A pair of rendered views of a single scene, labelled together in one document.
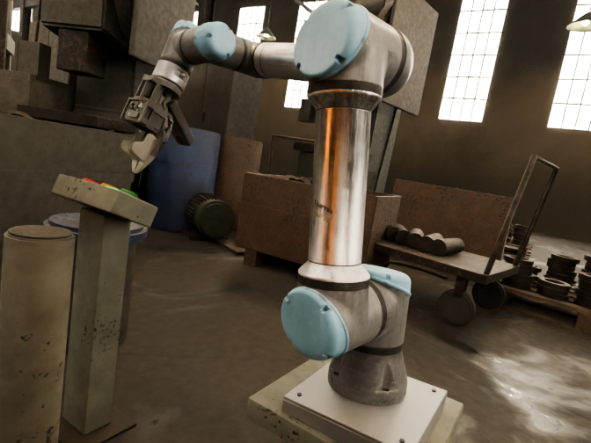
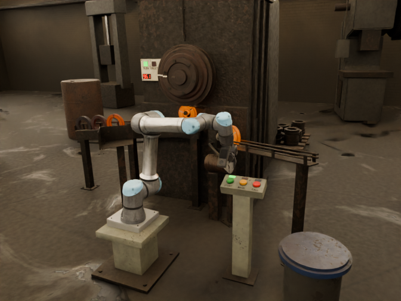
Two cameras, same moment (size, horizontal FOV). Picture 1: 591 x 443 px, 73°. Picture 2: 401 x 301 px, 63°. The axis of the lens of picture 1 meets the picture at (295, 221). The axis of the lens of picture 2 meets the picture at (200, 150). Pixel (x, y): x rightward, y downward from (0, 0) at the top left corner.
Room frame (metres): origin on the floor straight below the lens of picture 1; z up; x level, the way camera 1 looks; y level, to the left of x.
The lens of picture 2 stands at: (2.55, -0.03, 1.31)
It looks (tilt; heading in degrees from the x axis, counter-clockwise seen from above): 17 degrees down; 172
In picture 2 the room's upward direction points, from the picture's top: 1 degrees counter-clockwise
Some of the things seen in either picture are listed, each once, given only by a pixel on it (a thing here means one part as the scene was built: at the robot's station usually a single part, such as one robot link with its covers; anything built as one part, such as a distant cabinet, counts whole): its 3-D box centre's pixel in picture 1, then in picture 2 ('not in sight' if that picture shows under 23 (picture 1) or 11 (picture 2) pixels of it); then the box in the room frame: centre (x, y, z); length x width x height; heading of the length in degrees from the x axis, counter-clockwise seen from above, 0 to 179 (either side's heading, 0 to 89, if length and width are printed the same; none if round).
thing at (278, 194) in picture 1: (319, 225); not in sight; (2.84, -0.17, 0.33); 0.93 x 0.73 x 0.66; 66
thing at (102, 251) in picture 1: (97, 308); (241, 229); (0.93, 0.44, 0.31); 0.24 x 0.16 x 0.62; 59
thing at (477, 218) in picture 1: (449, 225); not in sight; (3.96, -1.51, 0.38); 1.03 x 0.83 x 0.75; 62
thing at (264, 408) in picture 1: (361, 410); (133, 226); (0.73, -0.19, 0.28); 0.32 x 0.32 x 0.04; 58
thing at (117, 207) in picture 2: not in sight; (119, 170); (-0.06, -0.33, 0.36); 0.26 x 0.20 x 0.72; 94
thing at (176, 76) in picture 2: not in sight; (180, 76); (0.03, 0.20, 1.11); 0.28 x 0.06 x 0.28; 59
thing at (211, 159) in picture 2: not in sight; (219, 187); (0.24, 0.46, 0.27); 0.22 x 0.13 x 0.53; 59
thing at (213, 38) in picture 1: (214, 46); (206, 122); (0.93, 0.24, 0.96); 0.11 x 0.11 x 0.08; 48
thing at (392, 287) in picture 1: (374, 301); (133, 192); (0.73, -0.17, 0.50); 0.13 x 0.12 x 0.14; 138
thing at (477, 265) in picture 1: (427, 224); not in sight; (2.60, -0.85, 0.48); 1.18 x 0.65 x 0.96; 49
